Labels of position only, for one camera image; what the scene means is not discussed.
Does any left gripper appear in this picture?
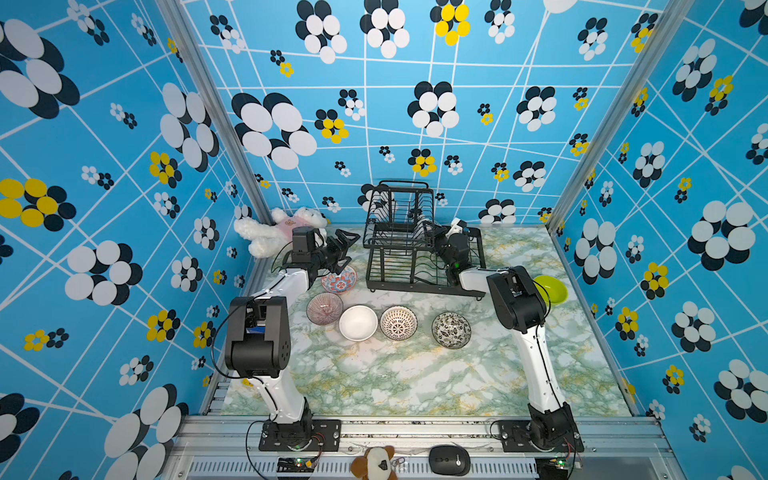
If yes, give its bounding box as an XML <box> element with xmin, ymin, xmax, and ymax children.
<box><xmin>310</xmin><ymin>230</ymin><xmax>358</xmax><ymax>275</ymax></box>

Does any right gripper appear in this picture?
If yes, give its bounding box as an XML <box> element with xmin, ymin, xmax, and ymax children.
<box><xmin>424</xmin><ymin>220</ymin><xmax>454</xmax><ymax>273</ymax></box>

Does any black white leaf bowl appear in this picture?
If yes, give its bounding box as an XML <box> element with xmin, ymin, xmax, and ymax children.
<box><xmin>431</xmin><ymin>312</ymin><xmax>472</xmax><ymax>350</ymax></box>

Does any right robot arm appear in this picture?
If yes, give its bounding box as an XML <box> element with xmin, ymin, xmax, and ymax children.
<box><xmin>430</xmin><ymin>222</ymin><xmax>579</xmax><ymax>451</ymax></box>

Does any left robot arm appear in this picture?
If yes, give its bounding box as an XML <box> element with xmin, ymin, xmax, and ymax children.
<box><xmin>223</xmin><ymin>227</ymin><xmax>361</xmax><ymax>451</ymax></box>

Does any red blue patterned bowl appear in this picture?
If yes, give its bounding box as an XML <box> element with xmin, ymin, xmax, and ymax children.
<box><xmin>321</xmin><ymin>266</ymin><xmax>358</xmax><ymax>294</ymax></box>

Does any pink striped bowl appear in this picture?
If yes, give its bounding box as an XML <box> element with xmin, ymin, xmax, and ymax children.
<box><xmin>306</xmin><ymin>292</ymin><xmax>344</xmax><ymax>326</ymax></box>

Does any white plush toy pink shirt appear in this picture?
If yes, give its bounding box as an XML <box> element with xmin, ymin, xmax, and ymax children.
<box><xmin>234</xmin><ymin>207</ymin><xmax>328</xmax><ymax>259</ymax></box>

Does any plain white bowl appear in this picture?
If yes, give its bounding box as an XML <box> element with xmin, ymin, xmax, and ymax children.
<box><xmin>338</xmin><ymin>305</ymin><xmax>378</xmax><ymax>342</ymax></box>

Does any brown white patterned bowl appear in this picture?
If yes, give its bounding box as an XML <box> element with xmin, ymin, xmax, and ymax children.
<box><xmin>379</xmin><ymin>306</ymin><xmax>418</xmax><ymax>341</ymax></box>

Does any lime green bowl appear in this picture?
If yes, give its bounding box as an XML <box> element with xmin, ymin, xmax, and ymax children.
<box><xmin>534</xmin><ymin>275</ymin><xmax>568</xmax><ymax>305</ymax></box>

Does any brown plush dog toy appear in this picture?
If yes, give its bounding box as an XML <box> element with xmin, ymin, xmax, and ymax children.
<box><xmin>350</xmin><ymin>446</ymin><xmax>398</xmax><ymax>480</ymax></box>

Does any left circuit board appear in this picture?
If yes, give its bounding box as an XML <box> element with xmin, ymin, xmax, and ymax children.
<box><xmin>277</xmin><ymin>457</ymin><xmax>317</xmax><ymax>474</ymax></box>

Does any circuit board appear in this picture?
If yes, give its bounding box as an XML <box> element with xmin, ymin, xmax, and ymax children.
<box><xmin>535</xmin><ymin>458</ymin><xmax>569</xmax><ymax>479</ymax></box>
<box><xmin>277</xmin><ymin>457</ymin><xmax>317</xmax><ymax>474</ymax></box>

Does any black computer mouse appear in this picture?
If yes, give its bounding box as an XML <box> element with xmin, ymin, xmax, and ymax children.
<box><xmin>428</xmin><ymin>444</ymin><xmax>471</xmax><ymax>477</ymax></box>

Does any right circuit board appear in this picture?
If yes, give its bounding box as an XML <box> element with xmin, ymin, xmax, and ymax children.
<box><xmin>535</xmin><ymin>458</ymin><xmax>569</xmax><ymax>479</ymax></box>

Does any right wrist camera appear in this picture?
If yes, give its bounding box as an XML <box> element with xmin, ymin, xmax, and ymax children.
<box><xmin>447</xmin><ymin>218</ymin><xmax>467</xmax><ymax>237</ymax></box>

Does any black wire dish rack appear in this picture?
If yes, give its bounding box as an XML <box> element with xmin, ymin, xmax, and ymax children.
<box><xmin>358</xmin><ymin>180</ymin><xmax>486</xmax><ymax>300</ymax></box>

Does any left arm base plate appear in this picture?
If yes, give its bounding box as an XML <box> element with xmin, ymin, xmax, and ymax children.
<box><xmin>258</xmin><ymin>419</ymin><xmax>342</xmax><ymax>452</ymax></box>

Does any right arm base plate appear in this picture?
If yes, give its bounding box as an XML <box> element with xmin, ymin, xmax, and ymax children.
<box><xmin>489</xmin><ymin>420</ymin><xmax>585</xmax><ymax>454</ymax></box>

